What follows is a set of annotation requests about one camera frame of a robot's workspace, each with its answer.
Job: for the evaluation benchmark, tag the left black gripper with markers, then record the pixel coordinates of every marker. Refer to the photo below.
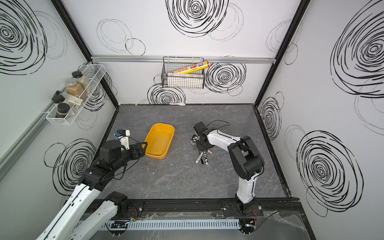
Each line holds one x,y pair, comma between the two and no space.
141,152

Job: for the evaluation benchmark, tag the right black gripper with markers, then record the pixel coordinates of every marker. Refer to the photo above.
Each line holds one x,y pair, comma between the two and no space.
200,148

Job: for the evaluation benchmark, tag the patterned handle spoon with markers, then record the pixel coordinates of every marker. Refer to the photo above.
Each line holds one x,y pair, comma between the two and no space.
205,158

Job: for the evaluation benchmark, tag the silver spoon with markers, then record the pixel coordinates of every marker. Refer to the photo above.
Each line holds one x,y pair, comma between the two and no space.
199,159

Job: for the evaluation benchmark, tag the yellow plastic storage box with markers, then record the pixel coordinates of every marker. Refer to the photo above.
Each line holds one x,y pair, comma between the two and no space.
159,141

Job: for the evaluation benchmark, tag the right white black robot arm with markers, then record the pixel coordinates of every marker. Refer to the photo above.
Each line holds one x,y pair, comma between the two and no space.
245,156

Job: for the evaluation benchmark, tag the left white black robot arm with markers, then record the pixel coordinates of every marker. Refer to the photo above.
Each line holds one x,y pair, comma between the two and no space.
114,154

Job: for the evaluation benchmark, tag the yellow foil wrap box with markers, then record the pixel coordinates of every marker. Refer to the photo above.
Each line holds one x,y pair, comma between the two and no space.
194,68

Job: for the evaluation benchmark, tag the front spice jar black lid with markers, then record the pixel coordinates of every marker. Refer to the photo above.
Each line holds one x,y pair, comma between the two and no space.
62,110

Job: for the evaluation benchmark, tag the brown spice jar clear lid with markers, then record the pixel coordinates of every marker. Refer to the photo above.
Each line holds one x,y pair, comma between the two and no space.
75,89

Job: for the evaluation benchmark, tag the spice jar black lid far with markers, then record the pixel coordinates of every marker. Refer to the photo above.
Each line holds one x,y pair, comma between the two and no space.
82,80

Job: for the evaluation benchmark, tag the dark spice jar black lid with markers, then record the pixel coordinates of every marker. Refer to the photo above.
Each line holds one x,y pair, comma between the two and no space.
59,99

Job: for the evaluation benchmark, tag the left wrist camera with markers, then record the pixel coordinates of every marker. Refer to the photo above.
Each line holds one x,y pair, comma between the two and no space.
123,135

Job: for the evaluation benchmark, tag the black wire wall basket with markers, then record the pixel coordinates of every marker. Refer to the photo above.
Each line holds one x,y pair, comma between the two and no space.
170,79

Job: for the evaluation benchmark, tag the white slotted cable duct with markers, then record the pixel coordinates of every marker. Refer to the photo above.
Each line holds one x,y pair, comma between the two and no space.
211,224

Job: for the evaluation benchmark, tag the clear acrylic wall shelf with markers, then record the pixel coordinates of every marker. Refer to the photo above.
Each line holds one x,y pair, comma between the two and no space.
81,99

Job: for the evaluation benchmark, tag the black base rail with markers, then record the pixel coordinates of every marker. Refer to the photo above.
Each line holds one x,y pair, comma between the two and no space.
227,207

